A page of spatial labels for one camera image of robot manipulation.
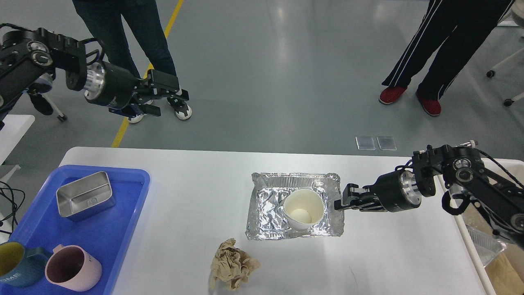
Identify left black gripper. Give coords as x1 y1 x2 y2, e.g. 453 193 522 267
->
84 61 189 118

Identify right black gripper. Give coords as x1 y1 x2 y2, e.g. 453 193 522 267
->
334 170 422 212

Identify white paper cup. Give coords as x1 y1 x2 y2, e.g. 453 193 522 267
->
283 188 325 231

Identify aluminium foil tray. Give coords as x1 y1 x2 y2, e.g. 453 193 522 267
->
246 172 344 240

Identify small steel rectangular tin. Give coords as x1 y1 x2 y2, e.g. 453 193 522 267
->
56 171 116 222

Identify brown paper napkin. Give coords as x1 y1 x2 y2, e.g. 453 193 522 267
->
208 238 261 291

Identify pink mug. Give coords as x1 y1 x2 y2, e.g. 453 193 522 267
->
44 244 102 292

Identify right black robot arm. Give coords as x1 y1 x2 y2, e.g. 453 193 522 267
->
334 141 524 248

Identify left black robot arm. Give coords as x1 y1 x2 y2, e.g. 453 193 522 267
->
0 23 192 121

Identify left clear floor plate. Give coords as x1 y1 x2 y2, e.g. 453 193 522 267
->
355 136 376 151

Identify clear floor plate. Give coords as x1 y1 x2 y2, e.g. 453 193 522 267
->
377 136 398 151
355 136 376 151

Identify right clear floor plate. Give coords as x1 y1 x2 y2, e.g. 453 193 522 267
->
377 136 398 151

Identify standing person in jeans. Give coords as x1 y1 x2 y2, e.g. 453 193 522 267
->
72 0 193 124

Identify foil tray in bin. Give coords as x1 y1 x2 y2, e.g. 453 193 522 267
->
466 225 507 267

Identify white side table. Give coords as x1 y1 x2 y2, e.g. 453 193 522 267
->
0 114 35 164

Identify beige plastic waste bin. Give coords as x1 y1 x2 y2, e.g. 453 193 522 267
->
454 159 524 295

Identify blue plastic tray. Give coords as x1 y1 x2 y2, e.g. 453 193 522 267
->
9 165 150 295

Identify walking person in tracksuit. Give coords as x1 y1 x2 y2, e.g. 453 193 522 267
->
379 0 514 116

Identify dark blue mug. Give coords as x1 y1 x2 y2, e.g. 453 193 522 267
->
0 242 52 287

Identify white chair base with castors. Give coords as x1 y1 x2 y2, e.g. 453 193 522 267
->
486 8 524 107

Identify black cables at left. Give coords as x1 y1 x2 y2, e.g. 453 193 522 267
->
0 180 26 236

